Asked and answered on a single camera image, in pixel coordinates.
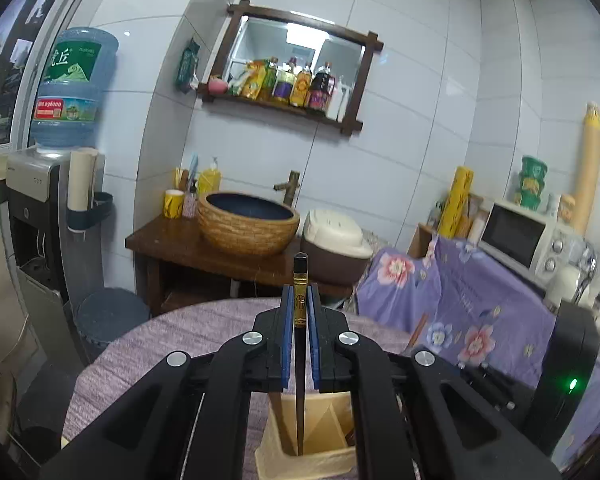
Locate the blue-grey cup holder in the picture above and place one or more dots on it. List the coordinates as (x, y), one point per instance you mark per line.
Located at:
(92, 212)

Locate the yellow label bottle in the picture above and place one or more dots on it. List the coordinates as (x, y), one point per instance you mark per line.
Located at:
(301, 87)

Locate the tall beige cylinder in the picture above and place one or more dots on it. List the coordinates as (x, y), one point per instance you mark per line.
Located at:
(590, 170)

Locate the white plastic bottle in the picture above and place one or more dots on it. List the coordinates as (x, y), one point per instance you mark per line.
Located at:
(338, 102)

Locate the woven pattern wash basin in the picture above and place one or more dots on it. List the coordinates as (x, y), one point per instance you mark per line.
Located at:
(245, 230)

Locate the blue water bottle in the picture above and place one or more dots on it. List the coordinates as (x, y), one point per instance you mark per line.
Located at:
(72, 90)

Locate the small patterned pump bottle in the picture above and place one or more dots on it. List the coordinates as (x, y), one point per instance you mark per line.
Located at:
(190, 205)

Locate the yellow cup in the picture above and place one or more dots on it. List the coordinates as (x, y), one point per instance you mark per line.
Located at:
(173, 205)

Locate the green-yellow oil bottle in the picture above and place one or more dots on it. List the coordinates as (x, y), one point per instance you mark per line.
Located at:
(268, 80)

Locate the white and brown rice cooker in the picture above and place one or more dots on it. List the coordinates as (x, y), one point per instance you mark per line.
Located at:
(335, 245)

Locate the purple label bottle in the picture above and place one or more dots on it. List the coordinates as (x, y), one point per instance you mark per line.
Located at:
(284, 85)

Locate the dark wooden counter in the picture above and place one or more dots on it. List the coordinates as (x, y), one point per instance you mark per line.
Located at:
(180, 245)

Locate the purple woven tablecloth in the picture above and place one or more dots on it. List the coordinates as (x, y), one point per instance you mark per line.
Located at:
(180, 340)

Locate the small wooden box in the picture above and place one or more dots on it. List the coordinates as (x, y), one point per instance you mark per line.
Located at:
(420, 242)

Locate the black chopstick with gold band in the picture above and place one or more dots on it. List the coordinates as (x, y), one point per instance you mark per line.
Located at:
(300, 270)

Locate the yellow soap dispenser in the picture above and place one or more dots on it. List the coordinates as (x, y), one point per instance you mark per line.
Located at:
(210, 180)

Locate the wooden framed mirror shelf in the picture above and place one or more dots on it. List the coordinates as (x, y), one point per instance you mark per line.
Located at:
(240, 10)

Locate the yellow seasoning packet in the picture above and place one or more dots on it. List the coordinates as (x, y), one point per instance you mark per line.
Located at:
(252, 82)

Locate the yellow wrapped roll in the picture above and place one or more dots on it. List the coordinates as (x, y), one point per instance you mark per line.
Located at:
(455, 202)

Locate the purple floral cloth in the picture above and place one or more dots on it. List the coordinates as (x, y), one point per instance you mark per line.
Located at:
(480, 310)

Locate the window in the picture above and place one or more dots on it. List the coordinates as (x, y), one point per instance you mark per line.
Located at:
(10, 60)

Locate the green hanging packet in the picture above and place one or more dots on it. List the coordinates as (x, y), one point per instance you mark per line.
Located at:
(186, 65)

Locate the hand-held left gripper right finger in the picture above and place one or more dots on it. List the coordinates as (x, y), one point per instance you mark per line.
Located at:
(314, 340)

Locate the pink round ornament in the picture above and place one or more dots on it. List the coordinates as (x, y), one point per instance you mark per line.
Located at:
(217, 86)

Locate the brass faucet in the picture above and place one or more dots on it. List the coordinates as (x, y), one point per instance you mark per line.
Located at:
(290, 187)

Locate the dark sauce bottle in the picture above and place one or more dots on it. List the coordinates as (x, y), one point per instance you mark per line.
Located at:
(321, 90)

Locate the grey-blue trash bin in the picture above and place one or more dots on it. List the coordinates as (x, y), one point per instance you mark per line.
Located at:
(110, 320)

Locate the beige perforated utensil holder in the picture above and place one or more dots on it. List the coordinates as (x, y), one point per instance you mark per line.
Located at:
(330, 460)

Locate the white microwave oven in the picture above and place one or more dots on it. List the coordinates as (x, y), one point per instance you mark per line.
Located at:
(520, 240)

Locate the grey water dispenser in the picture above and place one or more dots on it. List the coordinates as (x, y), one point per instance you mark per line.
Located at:
(35, 240)

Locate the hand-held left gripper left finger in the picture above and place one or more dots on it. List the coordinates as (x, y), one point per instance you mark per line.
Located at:
(286, 340)

